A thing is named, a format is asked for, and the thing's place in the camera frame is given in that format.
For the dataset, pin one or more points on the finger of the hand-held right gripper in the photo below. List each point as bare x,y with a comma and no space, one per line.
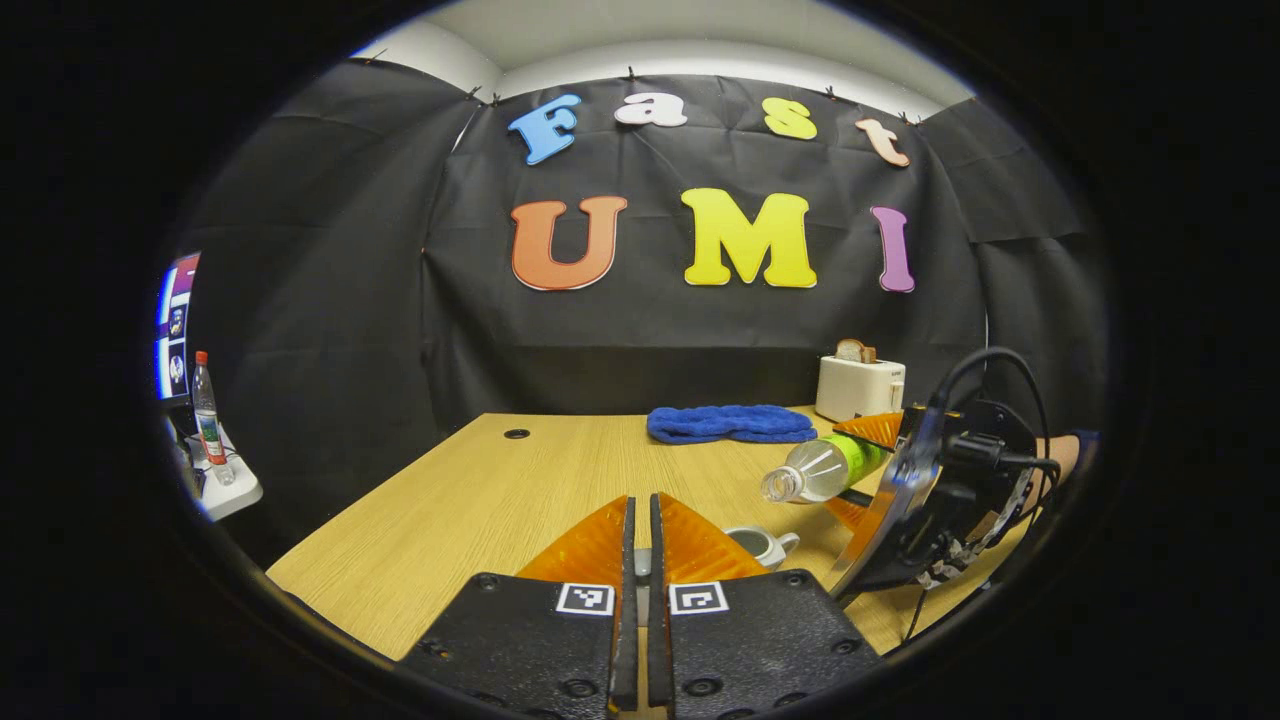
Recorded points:
852,512
875,430

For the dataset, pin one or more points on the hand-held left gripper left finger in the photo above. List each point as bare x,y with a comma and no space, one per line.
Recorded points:
625,650

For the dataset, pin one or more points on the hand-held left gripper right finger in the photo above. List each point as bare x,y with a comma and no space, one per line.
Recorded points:
658,650

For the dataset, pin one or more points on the green label water bottle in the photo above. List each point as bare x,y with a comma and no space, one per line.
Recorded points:
820,468

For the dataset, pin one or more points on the white teacup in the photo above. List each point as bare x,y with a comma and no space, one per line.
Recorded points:
760,545

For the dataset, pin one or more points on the red cap plastic bottle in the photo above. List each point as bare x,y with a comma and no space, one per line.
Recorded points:
208,425

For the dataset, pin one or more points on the white toaster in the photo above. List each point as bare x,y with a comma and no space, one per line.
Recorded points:
860,390

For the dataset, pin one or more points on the bread slice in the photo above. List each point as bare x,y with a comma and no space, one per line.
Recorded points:
856,351

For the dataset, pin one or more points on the blue towel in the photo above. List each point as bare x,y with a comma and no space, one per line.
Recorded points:
730,424

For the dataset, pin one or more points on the black backdrop cloth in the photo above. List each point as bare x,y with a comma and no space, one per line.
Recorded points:
700,330

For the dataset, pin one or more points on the white side table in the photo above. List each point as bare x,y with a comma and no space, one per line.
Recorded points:
235,490

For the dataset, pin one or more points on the computer monitor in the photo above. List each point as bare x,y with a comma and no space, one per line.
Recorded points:
175,330

